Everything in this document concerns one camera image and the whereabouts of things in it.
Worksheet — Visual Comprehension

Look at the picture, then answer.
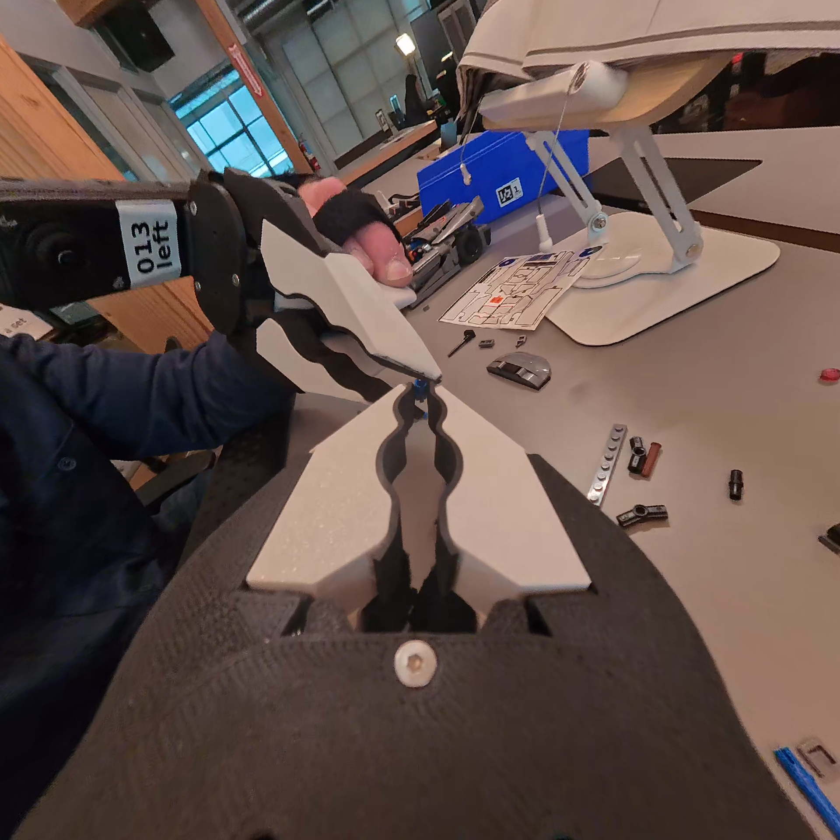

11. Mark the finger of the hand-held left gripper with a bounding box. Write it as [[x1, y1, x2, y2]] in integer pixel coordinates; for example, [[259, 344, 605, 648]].
[[259, 218, 444, 385], [256, 314, 396, 404]]

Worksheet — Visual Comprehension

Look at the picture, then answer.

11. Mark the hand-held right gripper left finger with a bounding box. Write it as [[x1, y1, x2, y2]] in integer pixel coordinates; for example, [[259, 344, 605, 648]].
[[246, 384, 413, 632]]

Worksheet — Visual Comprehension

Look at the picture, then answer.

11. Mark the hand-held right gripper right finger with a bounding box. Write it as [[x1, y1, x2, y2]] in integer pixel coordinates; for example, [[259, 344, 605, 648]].
[[428, 386, 593, 632]]

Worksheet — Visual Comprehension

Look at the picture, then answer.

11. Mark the white book stand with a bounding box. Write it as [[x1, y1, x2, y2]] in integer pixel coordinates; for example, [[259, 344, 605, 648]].
[[479, 52, 782, 347]]

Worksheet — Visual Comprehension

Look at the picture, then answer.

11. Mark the person's left forearm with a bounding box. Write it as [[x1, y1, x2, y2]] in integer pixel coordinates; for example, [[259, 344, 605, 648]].
[[0, 328, 296, 473]]

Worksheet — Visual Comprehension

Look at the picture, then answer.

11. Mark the long wooden counter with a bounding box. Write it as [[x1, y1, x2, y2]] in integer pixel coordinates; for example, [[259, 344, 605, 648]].
[[335, 121, 441, 188]]

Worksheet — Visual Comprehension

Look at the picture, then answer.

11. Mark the instruction sheet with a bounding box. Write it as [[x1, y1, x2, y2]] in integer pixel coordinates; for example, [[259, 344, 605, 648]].
[[438, 246, 603, 331]]

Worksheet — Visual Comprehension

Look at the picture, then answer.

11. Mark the person's left hand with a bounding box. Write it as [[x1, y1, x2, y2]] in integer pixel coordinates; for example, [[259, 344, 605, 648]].
[[295, 176, 416, 286]]

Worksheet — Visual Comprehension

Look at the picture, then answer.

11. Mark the blue lego axle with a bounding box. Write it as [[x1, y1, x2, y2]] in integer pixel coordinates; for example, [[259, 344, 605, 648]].
[[774, 747, 840, 840]]

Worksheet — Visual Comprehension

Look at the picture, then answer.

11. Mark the white paper note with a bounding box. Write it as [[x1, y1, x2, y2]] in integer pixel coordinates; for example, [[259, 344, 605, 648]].
[[0, 311, 53, 342]]

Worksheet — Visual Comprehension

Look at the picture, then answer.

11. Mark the long grey lego plate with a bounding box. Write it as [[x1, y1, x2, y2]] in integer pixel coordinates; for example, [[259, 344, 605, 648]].
[[587, 423, 629, 507]]

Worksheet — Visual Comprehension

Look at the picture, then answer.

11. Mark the black wall speaker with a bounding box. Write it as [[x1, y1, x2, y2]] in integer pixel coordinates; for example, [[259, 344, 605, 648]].
[[98, 0, 177, 73]]

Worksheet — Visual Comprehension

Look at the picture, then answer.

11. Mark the dark grey curved lego windshield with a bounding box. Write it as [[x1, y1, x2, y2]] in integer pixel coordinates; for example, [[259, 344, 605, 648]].
[[487, 351, 552, 391]]

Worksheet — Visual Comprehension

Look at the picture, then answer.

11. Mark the large paned window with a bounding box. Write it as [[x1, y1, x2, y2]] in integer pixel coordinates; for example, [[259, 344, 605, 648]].
[[169, 82, 293, 178]]

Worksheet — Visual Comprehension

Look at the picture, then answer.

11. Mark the wooden slat panel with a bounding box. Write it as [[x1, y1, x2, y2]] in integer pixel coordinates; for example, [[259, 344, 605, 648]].
[[0, 36, 217, 355]]

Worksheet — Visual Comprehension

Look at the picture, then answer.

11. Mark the partly built lego car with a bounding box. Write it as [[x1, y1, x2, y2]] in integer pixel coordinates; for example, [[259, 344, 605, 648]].
[[392, 196, 493, 296]]

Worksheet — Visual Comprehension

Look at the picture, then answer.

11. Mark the person's dark clothed torso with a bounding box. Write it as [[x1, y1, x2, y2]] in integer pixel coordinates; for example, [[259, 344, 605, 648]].
[[0, 394, 217, 837]]

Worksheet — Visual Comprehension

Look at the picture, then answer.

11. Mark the wooden post with red sign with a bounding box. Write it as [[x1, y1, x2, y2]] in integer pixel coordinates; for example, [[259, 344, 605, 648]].
[[197, 0, 312, 175]]

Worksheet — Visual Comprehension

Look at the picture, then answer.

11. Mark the blue bin with white label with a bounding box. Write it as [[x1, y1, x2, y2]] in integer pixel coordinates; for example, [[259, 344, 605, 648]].
[[418, 129, 592, 227]]

